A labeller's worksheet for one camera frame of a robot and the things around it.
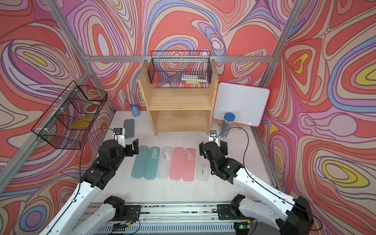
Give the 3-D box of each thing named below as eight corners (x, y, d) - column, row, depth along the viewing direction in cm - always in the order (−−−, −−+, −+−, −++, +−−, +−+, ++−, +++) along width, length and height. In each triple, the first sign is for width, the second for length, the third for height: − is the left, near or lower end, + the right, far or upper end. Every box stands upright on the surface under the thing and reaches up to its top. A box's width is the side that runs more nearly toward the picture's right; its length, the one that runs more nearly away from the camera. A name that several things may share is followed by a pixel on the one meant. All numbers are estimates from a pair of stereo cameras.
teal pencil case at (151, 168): (144, 179, 87) (142, 177, 85) (150, 148, 101) (149, 146, 99) (156, 179, 87) (155, 177, 85) (161, 148, 101) (160, 146, 99)
